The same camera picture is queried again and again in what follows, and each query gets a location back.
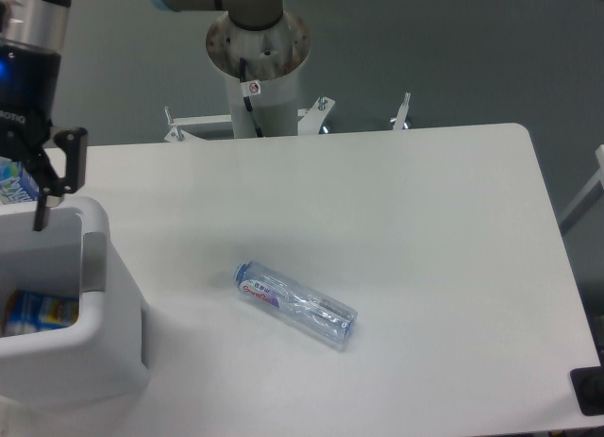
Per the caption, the clear crushed plastic bottle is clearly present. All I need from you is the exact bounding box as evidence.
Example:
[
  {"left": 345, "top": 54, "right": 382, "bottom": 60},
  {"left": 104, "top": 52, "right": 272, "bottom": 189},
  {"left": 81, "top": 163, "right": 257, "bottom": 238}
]
[{"left": 234, "top": 261, "right": 358, "bottom": 350}]

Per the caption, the blue labelled drink bottle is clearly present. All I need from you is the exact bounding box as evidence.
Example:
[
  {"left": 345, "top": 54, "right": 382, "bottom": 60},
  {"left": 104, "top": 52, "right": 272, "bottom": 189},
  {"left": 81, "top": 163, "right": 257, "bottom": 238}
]
[{"left": 1, "top": 157, "right": 39, "bottom": 205}]

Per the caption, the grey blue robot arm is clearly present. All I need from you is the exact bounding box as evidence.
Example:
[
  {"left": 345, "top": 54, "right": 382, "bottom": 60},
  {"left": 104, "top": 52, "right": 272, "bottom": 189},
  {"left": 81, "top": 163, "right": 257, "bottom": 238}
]
[{"left": 1, "top": 0, "right": 283, "bottom": 231}]

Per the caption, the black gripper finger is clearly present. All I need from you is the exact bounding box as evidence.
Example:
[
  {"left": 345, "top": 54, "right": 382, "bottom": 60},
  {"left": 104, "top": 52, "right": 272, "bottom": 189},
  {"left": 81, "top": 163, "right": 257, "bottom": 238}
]
[{"left": 25, "top": 125, "right": 90, "bottom": 233}]

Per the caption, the white pedestal base bracket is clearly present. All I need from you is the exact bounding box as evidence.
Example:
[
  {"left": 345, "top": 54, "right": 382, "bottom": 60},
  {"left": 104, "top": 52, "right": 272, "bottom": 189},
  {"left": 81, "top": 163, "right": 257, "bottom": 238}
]
[{"left": 164, "top": 92, "right": 411, "bottom": 143}]

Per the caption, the white frame at right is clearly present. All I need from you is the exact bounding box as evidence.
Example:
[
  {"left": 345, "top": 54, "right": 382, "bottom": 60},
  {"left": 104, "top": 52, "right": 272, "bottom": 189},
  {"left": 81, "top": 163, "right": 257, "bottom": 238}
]
[{"left": 558, "top": 145, "right": 603, "bottom": 237}]

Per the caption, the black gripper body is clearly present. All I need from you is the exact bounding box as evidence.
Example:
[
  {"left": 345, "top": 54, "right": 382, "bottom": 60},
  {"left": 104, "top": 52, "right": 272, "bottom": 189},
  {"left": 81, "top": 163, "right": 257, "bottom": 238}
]
[{"left": 1, "top": 41, "right": 61, "bottom": 168}]

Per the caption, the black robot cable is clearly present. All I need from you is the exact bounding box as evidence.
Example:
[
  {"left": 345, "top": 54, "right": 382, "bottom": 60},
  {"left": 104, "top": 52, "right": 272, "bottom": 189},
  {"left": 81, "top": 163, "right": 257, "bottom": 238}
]
[{"left": 238, "top": 58, "right": 264, "bottom": 138}]

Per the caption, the blue snack wrapper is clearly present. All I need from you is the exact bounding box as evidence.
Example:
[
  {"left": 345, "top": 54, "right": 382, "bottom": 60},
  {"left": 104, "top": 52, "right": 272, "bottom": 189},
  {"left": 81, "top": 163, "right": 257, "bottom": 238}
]
[{"left": 1, "top": 290, "right": 79, "bottom": 337}]

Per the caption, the black device at table edge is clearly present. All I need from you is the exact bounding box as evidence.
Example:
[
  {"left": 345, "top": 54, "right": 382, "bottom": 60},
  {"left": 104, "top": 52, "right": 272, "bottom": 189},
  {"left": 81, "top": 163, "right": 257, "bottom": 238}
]
[{"left": 570, "top": 366, "right": 603, "bottom": 416}]

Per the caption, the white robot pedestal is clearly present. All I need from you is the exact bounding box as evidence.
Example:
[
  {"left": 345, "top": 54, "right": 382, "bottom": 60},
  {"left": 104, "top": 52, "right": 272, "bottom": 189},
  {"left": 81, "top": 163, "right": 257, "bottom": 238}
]
[{"left": 206, "top": 11, "right": 310, "bottom": 139}]

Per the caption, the white trash can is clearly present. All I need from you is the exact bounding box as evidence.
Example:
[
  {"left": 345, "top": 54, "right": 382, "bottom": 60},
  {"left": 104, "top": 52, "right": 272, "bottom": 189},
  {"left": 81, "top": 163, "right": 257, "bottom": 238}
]
[{"left": 1, "top": 197, "right": 150, "bottom": 408}]

